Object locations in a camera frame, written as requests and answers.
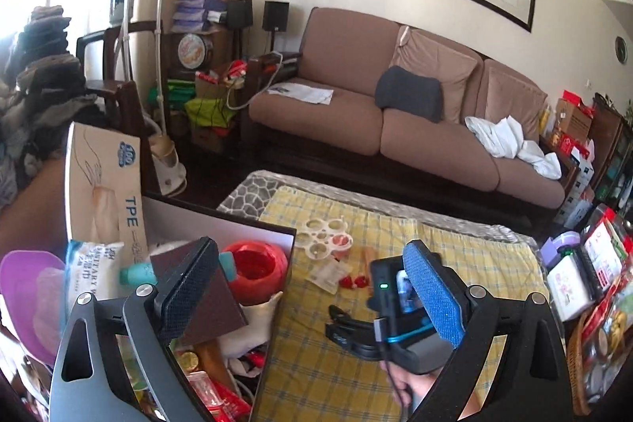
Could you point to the white crumpled cloth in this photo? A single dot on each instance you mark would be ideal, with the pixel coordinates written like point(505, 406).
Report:
point(504, 137)

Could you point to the pile of dark clothes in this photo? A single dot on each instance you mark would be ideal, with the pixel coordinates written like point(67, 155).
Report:
point(44, 76)

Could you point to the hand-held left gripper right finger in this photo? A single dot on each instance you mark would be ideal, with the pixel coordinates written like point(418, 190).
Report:
point(435, 298)

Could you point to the wicker basket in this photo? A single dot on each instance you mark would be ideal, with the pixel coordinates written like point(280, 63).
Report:
point(578, 353)

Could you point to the red plastic bowl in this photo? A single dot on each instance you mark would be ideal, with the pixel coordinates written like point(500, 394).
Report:
point(257, 273)

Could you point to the cardboard box with blue print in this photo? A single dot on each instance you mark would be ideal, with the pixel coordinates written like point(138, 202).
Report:
point(99, 184)

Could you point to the teal bottle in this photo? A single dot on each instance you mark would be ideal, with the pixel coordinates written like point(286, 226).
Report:
point(138, 274)

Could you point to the green bags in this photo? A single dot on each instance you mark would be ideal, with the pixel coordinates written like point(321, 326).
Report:
point(202, 108)

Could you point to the white papers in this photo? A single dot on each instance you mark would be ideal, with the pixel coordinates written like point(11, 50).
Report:
point(301, 93)

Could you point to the dark grey cushion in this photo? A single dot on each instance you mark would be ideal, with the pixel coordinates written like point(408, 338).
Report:
point(408, 93)

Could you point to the white cloth bag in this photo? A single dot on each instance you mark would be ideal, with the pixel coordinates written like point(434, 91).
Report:
point(252, 323)

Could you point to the stack of purple packets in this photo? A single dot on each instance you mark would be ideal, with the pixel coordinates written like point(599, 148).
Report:
point(195, 11)

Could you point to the black storage box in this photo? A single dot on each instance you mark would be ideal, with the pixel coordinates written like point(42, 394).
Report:
point(198, 217)

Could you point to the brown sofa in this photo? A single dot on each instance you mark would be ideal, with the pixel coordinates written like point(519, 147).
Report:
point(321, 120)

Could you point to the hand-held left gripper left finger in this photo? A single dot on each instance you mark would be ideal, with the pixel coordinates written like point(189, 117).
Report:
point(185, 288)

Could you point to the white wet wipes packet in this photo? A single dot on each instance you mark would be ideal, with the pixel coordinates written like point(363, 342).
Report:
point(96, 268)

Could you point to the red candy wrapper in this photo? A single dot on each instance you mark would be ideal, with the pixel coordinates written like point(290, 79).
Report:
point(352, 282)

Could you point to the round biscuit tin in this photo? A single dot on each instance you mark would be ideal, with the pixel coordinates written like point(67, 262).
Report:
point(194, 51)

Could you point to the small clear packet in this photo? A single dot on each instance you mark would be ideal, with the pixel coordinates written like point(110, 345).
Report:
point(326, 276)

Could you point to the round wall clock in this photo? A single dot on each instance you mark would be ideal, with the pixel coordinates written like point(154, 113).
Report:
point(620, 49)

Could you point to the black speaker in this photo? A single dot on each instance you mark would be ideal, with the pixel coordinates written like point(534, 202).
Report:
point(239, 12)
point(276, 15)

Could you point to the dark wooden chair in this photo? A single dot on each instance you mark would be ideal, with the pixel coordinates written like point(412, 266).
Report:
point(113, 86)

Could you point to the person's right hand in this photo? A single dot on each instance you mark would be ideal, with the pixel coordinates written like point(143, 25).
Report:
point(415, 387)

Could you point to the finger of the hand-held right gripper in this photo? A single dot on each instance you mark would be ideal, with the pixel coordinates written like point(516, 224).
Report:
point(341, 313)
point(341, 335)

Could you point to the purple plastic box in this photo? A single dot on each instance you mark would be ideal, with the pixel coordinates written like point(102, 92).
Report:
point(561, 249)

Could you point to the yellow plaid tablecloth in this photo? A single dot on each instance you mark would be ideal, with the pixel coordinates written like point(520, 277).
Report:
point(321, 377)

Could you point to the purple plastic bowl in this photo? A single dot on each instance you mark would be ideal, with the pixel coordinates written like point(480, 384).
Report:
point(24, 288)

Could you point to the brown sponge block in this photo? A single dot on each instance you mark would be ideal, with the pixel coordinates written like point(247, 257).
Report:
point(217, 308)

